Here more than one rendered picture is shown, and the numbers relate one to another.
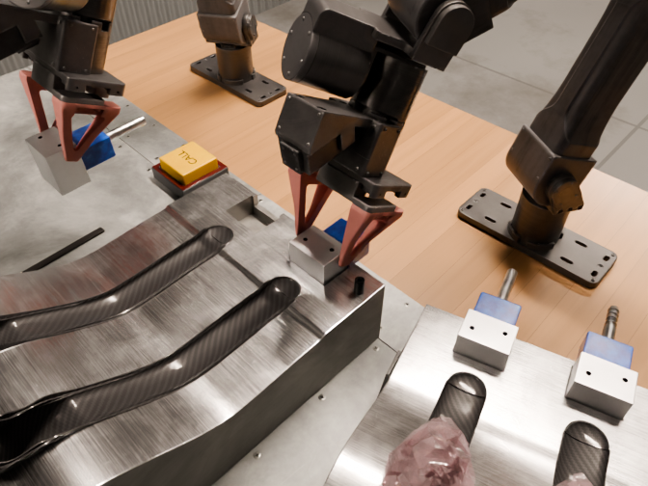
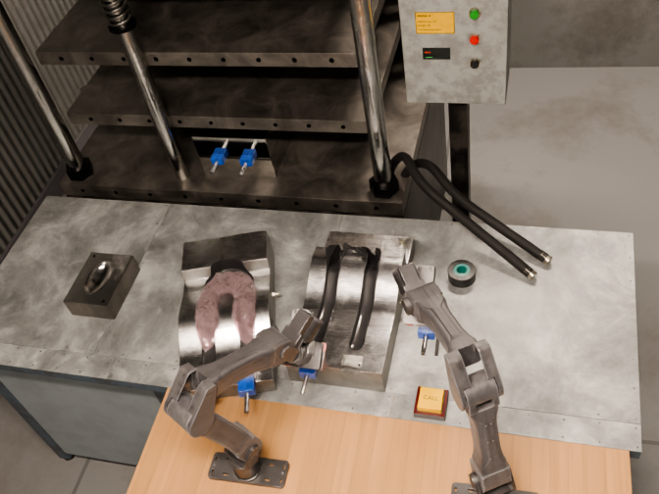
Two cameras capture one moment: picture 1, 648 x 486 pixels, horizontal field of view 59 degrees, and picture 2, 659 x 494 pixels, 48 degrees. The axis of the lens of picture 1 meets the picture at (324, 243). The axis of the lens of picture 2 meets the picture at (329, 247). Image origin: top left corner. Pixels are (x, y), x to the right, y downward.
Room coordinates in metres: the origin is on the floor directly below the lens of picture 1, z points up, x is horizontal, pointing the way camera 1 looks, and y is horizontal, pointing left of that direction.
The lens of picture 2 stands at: (1.48, -0.31, 2.48)
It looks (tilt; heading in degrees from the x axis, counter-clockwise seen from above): 47 degrees down; 158
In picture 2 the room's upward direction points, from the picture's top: 13 degrees counter-clockwise
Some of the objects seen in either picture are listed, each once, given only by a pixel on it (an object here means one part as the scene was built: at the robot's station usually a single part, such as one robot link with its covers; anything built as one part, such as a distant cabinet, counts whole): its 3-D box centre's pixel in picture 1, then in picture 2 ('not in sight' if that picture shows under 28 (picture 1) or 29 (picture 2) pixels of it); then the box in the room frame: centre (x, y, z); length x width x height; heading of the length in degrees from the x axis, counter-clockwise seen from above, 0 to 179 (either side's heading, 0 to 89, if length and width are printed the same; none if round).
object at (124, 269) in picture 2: not in sight; (102, 284); (-0.26, -0.38, 0.84); 0.20 x 0.15 x 0.07; 135
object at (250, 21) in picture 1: (230, 27); (491, 480); (0.94, 0.16, 0.90); 0.09 x 0.06 x 0.06; 78
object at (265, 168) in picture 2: not in sight; (255, 112); (-0.66, 0.39, 0.87); 0.50 x 0.27 x 0.17; 135
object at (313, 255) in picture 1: (348, 239); (308, 371); (0.44, -0.03, 0.89); 0.13 x 0.05 x 0.05; 136
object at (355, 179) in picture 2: not in sight; (256, 123); (-0.75, 0.41, 0.76); 1.30 x 0.84 x 0.06; 45
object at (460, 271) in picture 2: not in sight; (461, 273); (0.38, 0.52, 0.82); 0.08 x 0.08 x 0.04
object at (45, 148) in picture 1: (95, 143); (427, 332); (0.56, 0.27, 0.94); 0.13 x 0.05 x 0.05; 136
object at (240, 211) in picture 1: (256, 224); (352, 367); (0.49, 0.08, 0.87); 0.05 x 0.05 x 0.04; 45
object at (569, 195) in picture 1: (550, 176); (240, 448); (0.53, -0.27, 0.90); 0.09 x 0.06 x 0.06; 16
